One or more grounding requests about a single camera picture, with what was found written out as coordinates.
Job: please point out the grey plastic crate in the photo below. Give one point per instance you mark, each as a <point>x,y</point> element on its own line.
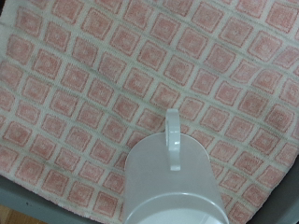
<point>28,199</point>

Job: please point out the white plastic mug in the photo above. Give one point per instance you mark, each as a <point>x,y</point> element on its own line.
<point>162,186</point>

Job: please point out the pink checked towel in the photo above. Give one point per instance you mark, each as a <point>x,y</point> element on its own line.
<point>124,77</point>

